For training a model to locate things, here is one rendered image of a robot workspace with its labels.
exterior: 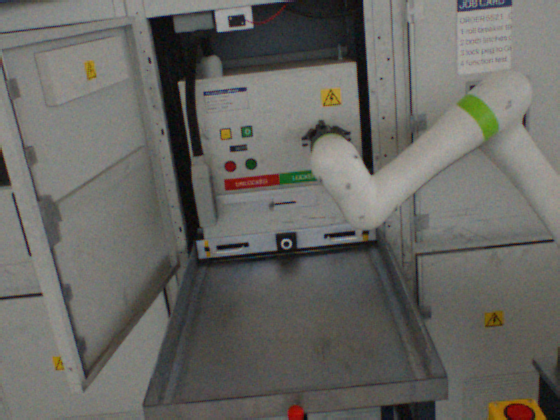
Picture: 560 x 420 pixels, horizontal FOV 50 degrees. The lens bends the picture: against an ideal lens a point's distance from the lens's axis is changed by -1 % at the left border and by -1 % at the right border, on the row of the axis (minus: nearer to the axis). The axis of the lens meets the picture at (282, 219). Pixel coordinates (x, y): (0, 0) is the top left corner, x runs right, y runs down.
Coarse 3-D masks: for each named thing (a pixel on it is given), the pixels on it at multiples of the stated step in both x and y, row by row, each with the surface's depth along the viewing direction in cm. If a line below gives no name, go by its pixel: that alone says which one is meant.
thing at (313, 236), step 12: (312, 228) 180; (324, 228) 180; (336, 228) 180; (348, 228) 180; (204, 240) 181; (216, 240) 181; (228, 240) 181; (240, 240) 181; (252, 240) 181; (264, 240) 181; (300, 240) 182; (312, 240) 182; (324, 240) 182; (348, 240) 182; (204, 252) 182; (240, 252) 183; (252, 252) 183
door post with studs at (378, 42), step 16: (368, 0) 159; (384, 0) 159; (368, 16) 161; (384, 16) 160; (368, 32) 162; (384, 32) 162; (368, 48) 163; (384, 48) 163; (368, 64) 165; (384, 64) 165; (368, 80) 167; (384, 80) 166; (384, 96) 168; (384, 112) 169; (384, 128) 171; (384, 144) 173; (384, 160) 174; (384, 224) 182; (400, 240) 184; (400, 256) 186
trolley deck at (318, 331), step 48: (240, 288) 166; (288, 288) 163; (336, 288) 160; (192, 336) 145; (240, 336) 143; (288, 336) 141; (336, 336) 139; (384, 336) 136; (192, 384) 127; (240, 384) 126; (288, 384) 124; (336, 384) 122; (384, 384) 121; (432, 384) 121
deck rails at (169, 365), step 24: (384, 240) 169; (192, 264) 175; (384, 264) 169; (192, 288) 169; (384, 288) 156; (192, 312) 156; (408, 312) 139; (168, 336) 137; (408, 336) 135; (168, 360) 134; (408, 360) 126; (168, 384) 128
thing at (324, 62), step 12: (300, 60) 184; (312, 60) 181; (324, 60) 178; (336, 60) 174; (348, 60) 171; (228, 72) 176; (240, 72) 173; (252, 72) 170; (264, 72) 165; (276, 72) 165; (180, 84) 166; (360, 132) 171; (360, 144) 172; (276, 204) 180
